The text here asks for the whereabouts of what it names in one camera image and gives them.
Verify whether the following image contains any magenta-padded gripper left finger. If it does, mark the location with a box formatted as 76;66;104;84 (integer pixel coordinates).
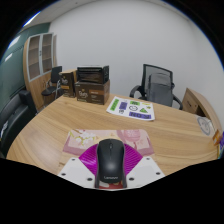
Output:
57;143;101;188

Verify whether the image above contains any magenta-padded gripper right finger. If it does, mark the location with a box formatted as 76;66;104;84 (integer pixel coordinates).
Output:
121;141;166;188

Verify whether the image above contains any black computer mouse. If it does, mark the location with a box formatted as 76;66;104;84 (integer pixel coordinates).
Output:
94;138;128;189

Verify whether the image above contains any cartoon print mouse pad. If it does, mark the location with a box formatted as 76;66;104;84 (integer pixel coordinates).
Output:
57;128;156;190

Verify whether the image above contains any white sheet with coloured shapes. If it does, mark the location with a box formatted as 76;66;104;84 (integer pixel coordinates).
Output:
105;96;156;122

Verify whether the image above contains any large brown cardboard box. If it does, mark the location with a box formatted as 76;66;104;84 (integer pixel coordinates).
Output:
74;79;111;106

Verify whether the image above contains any orange cardboard box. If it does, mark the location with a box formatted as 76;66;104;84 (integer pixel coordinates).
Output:
212;129;224;147

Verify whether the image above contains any black leather sofa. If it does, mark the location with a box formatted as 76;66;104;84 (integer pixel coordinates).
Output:
0;89;38;158

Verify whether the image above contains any small brown cardboard box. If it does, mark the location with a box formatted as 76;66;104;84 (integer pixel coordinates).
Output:
59;69;78;98

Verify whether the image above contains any black side chair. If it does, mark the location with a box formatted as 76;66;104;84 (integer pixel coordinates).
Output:
41;65;64;107

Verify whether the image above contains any black printed box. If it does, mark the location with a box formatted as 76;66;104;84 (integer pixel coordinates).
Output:
76;65;110;85

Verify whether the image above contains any black mesh office chair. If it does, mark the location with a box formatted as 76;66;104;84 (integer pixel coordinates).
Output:
129;63;184;110

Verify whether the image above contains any wooden shelf cabinet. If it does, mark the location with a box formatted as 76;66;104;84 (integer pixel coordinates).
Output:
22;32;58;111

